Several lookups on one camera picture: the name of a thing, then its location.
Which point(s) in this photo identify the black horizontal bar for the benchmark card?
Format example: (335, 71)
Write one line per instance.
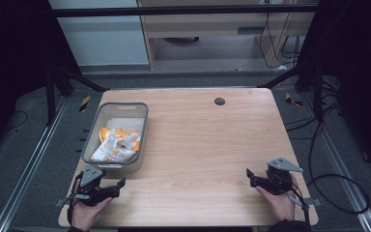
(174, 11)

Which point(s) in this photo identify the white cabinet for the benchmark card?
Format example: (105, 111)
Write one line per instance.
(103, 42)

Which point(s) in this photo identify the light wooden desk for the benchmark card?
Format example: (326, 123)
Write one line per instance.
(206, 29)

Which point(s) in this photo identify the grey plastic basket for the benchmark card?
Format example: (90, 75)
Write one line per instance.
(116, 151)

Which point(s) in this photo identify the grey metal table bracket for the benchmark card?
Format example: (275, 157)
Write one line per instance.
(314, 202)
(62, 202)

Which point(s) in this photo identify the orange white packet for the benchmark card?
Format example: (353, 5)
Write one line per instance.
(117, 146)

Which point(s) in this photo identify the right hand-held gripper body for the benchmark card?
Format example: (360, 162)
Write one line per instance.
(280, 175)

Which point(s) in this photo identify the black metal stand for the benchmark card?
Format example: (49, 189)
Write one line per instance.
(318, 93)
(50, 96)

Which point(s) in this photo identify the dark curtain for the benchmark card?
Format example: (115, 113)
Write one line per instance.
(357, 64)
(13, 64)

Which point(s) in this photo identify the aluminium floor rail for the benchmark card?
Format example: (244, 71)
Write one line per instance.
(341, 164)
(29, 164)

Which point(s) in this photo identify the person's left hand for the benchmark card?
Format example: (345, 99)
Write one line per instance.
(87, 214)

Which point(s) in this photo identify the yellow black tape strip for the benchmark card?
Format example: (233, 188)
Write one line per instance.
(292, 100)
(84, 103)

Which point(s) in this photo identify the dark round table grommet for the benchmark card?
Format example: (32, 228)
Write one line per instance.
(219, 101)

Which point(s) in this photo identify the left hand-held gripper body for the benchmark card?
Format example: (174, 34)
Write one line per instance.
(91, 180)

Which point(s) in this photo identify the person's right hand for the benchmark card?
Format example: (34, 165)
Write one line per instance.
(280, 204)

